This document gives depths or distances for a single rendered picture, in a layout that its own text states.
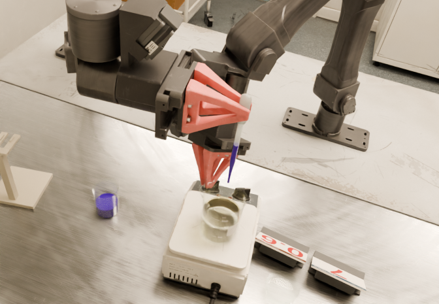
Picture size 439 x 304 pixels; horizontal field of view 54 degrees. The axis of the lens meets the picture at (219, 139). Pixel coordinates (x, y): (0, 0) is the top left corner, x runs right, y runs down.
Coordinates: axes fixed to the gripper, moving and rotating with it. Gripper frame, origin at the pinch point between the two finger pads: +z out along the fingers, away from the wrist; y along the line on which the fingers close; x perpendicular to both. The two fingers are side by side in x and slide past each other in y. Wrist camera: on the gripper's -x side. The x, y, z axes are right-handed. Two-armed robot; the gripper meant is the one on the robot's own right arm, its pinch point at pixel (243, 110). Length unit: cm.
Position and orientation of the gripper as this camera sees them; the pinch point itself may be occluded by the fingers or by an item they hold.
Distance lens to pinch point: 50.8
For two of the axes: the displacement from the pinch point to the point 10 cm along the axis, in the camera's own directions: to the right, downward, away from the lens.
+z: 9.7, 2.4, -0.8
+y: 2.2, -6.5, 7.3
